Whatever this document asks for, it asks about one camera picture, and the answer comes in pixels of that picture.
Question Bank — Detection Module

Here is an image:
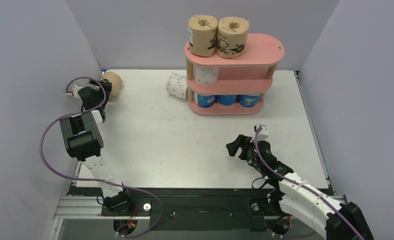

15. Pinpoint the floral paper roll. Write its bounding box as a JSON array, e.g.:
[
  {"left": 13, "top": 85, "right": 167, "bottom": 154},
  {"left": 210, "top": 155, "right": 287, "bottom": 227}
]
[{"left": 166, "top": 73, "right": 188, "bottom": 101}]

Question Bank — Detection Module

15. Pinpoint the brown roll black print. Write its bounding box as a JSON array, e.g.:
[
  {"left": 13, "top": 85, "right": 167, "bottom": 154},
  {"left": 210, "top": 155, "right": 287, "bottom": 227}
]
[{"left": 101, "top": 71, "right": 123, "bottom": 102}]

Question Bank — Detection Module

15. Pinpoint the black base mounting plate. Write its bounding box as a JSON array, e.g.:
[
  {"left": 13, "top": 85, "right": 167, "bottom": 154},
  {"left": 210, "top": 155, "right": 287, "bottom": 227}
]
[{"left": 99, "top": 188, "right": 290, "bottom": 234}]

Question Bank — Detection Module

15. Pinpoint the floral roll on shelf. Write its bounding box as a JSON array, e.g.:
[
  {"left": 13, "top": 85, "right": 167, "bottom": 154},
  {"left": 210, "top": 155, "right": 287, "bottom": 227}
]
[{"left": 194, "top": 65, "right": 219, "bottom": 86}]

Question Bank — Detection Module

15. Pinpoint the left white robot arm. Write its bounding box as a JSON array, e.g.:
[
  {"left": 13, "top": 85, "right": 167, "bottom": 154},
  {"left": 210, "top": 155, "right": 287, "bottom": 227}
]
[{"left": 60, "top": 78, "right": 134, "bottom": 215}]

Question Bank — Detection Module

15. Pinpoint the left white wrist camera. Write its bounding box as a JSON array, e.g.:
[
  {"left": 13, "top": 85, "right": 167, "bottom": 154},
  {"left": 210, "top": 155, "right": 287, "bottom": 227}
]
[{"left": 66, "top": 84, "right": 83, "bottom": 99}]

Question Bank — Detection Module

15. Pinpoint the blue paper roll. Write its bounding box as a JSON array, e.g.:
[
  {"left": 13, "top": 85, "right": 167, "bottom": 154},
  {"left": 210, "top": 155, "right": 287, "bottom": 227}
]
[{"left": 193, "top": 92, "right": 216, "bottom": 108}]

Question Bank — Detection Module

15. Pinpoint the brown roll with barcode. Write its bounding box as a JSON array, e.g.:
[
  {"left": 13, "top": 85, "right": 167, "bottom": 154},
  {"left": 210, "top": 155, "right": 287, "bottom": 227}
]
[{"left": 188, "top": 15, "right": 218, "bottom": 57}]

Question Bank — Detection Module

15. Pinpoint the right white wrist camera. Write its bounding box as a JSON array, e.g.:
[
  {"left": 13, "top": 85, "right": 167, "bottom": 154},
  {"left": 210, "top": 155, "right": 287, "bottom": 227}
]
[{"left": 254, "top": 124, "right": 270, "bottom": 141}]

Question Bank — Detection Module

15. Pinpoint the brown roll cartoon print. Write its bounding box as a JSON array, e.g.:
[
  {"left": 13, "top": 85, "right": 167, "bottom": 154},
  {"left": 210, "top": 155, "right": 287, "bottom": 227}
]
[{"left": 216, "top": 16, "right": 250, "bottom": 59}]

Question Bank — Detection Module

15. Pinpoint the pink three-tier shelf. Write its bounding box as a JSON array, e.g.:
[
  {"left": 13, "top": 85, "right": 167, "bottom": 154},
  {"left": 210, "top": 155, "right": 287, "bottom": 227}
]
[{"left": 184, "top": 33, "right": 285, "bottom": 116}]

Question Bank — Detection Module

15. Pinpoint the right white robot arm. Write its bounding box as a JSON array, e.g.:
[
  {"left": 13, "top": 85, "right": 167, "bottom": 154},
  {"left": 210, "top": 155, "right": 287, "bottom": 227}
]
[{"left": 226, "top": 134, "right": 373, "bottom": 240}]

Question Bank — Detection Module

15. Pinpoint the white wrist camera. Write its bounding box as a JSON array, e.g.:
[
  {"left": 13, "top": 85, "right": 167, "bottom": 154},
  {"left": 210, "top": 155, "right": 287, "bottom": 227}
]
[
  {"left": 254, "top": 124, "right": 270, "bottom": 141},
  {"left": 66, "top": 84, "right": 83, "bottom": 99}
]

